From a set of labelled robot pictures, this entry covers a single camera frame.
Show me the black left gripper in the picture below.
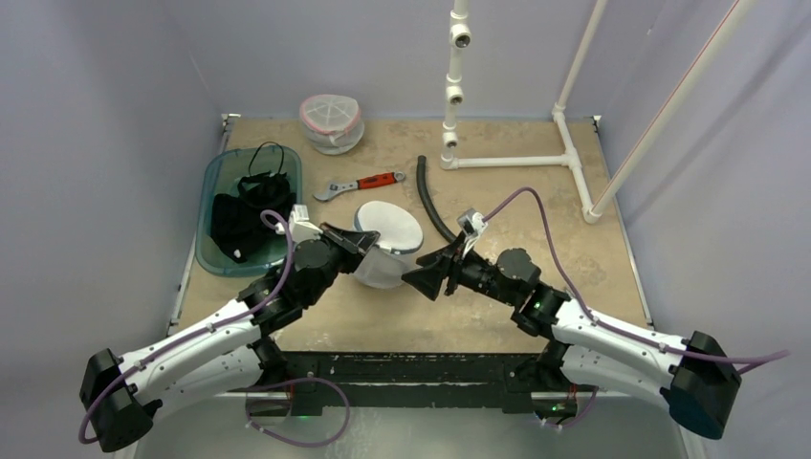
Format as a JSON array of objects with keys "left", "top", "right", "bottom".
[{"left": 304, "top": 223, "right": 379, "bottom": 307}]

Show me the white mesh laundry bag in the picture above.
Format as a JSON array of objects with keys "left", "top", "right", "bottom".
[{"left": 353, "top": 201, "right": 424, "bottom": 290}]

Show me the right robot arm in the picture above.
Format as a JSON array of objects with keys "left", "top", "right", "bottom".
[{"left": 402, "top": 248, "right": 741, "bottom": 440}]

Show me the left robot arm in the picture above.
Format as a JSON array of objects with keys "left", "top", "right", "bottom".
[{"left": 79, "top": 224, "right": 380, "bottom": 452}]

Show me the pink trimmed mesh laundry bag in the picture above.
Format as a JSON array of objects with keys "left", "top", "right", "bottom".
[{"left": 299, "top": 94, "right": 365, "bottom": 156}]

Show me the black bra in bin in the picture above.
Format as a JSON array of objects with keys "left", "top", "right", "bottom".
[{"left": 209, "top": 141, "right": 296, "bottom": 264}]

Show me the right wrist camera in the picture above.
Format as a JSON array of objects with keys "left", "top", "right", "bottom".
[{"left": 457, "top": 208, "right": 488, "bottom": 257}]

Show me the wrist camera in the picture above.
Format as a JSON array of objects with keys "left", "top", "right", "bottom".
[
  {"left": 288, "top": 204, "right": 322, "bottom": 244},
  {"left": 457, "top": 208, "right": 488, "bottom": 257}
]

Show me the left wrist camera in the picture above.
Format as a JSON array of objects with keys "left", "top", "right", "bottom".
[{"left": 288, "top": 204, "right": 322, "bottom": 244}]

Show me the red handled adjustable wrench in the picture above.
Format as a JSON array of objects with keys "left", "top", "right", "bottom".
[{"left": 313, "top": 171, "right": 406, "bottom": 202}]

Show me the black corrugated hose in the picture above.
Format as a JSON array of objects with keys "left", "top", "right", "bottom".
[{"left": 416, "top": 155, "right": 459, "bottom": 245}]

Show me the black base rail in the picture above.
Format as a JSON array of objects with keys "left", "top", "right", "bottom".
[{"left": 225, "top": 336, "right": 578, "bottom": 416}]

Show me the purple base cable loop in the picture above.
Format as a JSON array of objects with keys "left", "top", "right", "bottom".
[{"left": 245, "top": 375, "right": 352, "bottom": 448}]

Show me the white PVC pipe frame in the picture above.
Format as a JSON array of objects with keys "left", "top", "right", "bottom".
[{"left": 439, "top": 0, "right": 756, "bottom": 224}]

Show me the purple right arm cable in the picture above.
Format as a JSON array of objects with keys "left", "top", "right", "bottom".
[{"left": 482, "top": 186, "right": 790, "bottom": 367}]

